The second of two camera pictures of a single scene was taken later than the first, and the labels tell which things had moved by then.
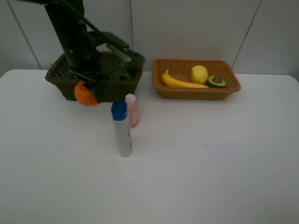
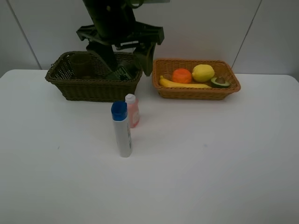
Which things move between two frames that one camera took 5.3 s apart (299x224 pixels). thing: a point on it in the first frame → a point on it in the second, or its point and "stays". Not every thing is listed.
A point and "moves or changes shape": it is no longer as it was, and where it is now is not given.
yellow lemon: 199,74 moves or changes shape
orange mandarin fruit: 83,95 → 181,75
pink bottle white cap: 133,109 stays
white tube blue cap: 119,111 stays
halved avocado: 216,81 moves or changes shape
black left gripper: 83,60 → 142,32
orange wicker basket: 181,69 stays
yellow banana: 170,80 moves or changes shape
